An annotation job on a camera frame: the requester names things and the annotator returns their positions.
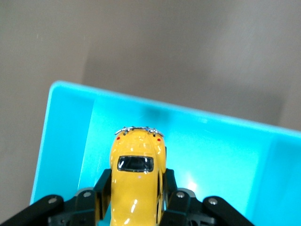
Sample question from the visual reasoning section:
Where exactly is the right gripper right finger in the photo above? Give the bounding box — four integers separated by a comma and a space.
163, 168, 256, 226

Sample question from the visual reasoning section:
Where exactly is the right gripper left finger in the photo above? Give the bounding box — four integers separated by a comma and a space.
0, 168, 112, 226

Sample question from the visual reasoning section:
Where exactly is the yellow beetle toy car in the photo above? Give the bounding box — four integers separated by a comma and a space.
110, 126, 168, 226

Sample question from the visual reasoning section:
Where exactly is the turquoise plastic bin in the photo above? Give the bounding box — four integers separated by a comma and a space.
30, 80, 301, 226

